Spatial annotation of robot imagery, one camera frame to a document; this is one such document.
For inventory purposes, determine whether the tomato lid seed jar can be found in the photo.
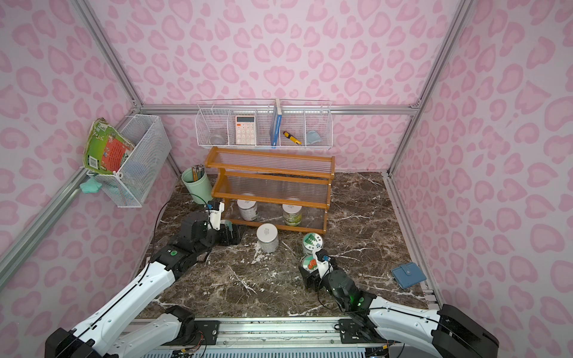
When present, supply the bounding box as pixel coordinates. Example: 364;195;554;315
300;255;318;273

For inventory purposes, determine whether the green leaf lid seed jar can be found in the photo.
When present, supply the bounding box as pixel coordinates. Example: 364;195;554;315
302;233;324;255

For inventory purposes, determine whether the tall white-lid seed jar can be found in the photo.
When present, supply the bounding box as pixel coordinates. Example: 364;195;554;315
256;223;279;253

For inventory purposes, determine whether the green label jar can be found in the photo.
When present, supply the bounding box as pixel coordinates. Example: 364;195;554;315
282;204;303;227

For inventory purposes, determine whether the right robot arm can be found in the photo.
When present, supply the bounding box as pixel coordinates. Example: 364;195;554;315
298;249;500;357

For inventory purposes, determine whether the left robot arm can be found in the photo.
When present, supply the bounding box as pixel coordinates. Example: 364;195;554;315
44;199;241;357

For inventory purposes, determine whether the white-lid jar bottom left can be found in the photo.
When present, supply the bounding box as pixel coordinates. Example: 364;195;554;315
237;199;258;222

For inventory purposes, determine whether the wooden three-tier shelf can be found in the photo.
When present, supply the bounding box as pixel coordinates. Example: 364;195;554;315
206;146;335;234

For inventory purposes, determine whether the mint green pencil cup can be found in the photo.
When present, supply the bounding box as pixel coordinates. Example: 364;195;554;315
181;167;213;205

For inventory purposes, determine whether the coloured pencils bundle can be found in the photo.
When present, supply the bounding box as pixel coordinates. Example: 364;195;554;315
191;164;204;182

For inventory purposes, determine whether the clear tape roll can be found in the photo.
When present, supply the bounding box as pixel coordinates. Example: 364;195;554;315
209;134;228;146

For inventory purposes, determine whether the blue wallet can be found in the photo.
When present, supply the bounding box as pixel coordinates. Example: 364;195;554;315
391;262;427;289

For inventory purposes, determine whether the white mesh side basket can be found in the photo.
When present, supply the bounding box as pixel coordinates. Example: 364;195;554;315
92;114;172;208

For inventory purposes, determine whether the pink white calculator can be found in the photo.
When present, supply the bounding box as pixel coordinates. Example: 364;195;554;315
235;115;257;146

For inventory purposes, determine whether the blue book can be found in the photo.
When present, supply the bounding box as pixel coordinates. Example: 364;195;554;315
269;98;283;148

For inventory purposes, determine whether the yellow black utility knife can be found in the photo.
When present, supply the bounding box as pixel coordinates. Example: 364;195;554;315
283;131;302;146

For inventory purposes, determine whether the grey blue cloth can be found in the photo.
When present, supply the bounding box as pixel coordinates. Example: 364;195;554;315
306;130;322;146

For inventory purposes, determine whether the mint star-shaped hook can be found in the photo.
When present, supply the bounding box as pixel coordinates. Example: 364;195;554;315
80;176;103;194

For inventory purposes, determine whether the green red children's book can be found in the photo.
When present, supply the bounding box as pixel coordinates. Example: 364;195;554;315
83;118;135;175

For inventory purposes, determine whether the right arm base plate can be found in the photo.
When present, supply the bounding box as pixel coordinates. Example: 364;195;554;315
334;319;384;344

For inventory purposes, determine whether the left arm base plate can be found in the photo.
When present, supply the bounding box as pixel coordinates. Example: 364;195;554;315
165;319;221;347

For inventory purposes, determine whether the white wire wall basket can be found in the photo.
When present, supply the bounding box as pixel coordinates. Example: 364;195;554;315
195;98;334;149

